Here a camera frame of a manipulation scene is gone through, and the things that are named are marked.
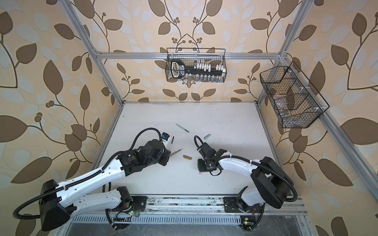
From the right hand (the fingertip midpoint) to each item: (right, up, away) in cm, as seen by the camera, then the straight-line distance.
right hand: (200, 168), depth 86 cm
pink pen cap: (0, -2, -2) cm, 3 cm away
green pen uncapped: (-12, +22, +19) cm, 32 cm away
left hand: (-17, +12, -10) cm, 23 cm away
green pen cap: (+5, +17, +15) cm, 23 cm away
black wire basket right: (+48, +39, -13) cm, 63 cm away
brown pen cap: (-8, +5, +5) cm, 11 cm away
